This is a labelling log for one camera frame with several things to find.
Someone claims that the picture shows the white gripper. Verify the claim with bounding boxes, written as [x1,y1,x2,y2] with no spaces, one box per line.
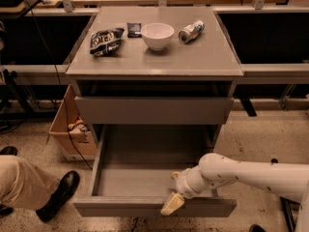
[160,167,207,216]

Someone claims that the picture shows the grey drawer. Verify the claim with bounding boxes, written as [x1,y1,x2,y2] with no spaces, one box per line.
[72,123,238,218]
[75,97,234,125]

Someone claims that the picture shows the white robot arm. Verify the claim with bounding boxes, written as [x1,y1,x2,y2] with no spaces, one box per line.
[160,153,309,232]

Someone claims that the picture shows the grey top drawer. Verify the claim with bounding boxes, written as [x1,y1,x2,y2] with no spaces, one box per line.
[75,97,234,125]

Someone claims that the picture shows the grey drawer cabinet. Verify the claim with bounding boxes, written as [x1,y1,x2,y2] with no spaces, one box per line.
[67,7,243,147]

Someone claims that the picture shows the cardboard box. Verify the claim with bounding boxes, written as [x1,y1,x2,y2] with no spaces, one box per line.
[49,85,97,160]

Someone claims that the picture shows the black chair leg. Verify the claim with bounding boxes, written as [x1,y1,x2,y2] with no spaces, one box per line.
[269,158,298,232]

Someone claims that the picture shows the black leather shoe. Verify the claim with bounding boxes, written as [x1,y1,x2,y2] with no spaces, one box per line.
[36,171,80,222]

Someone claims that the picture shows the person leg khaki trousers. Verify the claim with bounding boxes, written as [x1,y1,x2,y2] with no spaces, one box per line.
[0,155,60,210]

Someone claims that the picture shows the white bowl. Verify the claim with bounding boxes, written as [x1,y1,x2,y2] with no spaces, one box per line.
[141,23,175,50]

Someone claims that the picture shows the crushed silver can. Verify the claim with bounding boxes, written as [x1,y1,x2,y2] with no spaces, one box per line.
[179,19,205,44]

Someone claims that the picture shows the dark chip bag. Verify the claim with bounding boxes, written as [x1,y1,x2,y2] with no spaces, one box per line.
[90,28,125,57]

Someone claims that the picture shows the small dark blue packet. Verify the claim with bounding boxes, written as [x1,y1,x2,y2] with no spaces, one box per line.
[127,23,142,38]

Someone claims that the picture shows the black power cable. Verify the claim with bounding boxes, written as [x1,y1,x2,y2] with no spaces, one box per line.
[14,0,94,171]

